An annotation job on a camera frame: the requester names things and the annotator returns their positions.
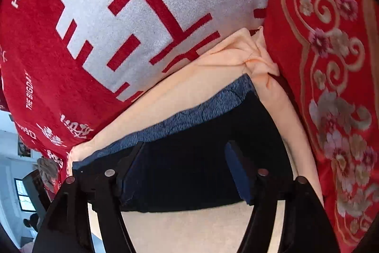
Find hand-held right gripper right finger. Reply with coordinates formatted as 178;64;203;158
224;140;341;253

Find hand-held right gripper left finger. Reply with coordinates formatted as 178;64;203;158
32;142;149;253

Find dark pants with blue patterned waistband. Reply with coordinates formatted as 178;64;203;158
72;74;297;213

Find peach bed sheet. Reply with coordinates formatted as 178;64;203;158
67;28;325;253

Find dark framed window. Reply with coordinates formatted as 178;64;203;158
14;178;38;212

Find red floral embroidered pillow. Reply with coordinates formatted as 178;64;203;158
262;0;379;250

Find red blanket with white print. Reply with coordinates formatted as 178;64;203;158
0;0;273;182

